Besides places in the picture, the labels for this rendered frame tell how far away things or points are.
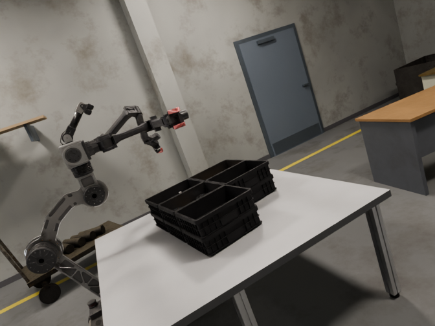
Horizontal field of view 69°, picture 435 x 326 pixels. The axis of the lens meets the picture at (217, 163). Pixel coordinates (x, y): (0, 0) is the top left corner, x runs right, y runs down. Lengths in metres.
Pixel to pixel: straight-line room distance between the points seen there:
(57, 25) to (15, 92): 1.09
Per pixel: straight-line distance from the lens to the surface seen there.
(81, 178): 2.36
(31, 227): 5.26
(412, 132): 3.22
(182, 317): 1.47
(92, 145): 2.08
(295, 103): 6.26
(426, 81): 5.41
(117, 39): 5.28
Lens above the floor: 1.53
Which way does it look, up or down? 13 degrees down
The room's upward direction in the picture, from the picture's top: 20 degrees counter-clockwise
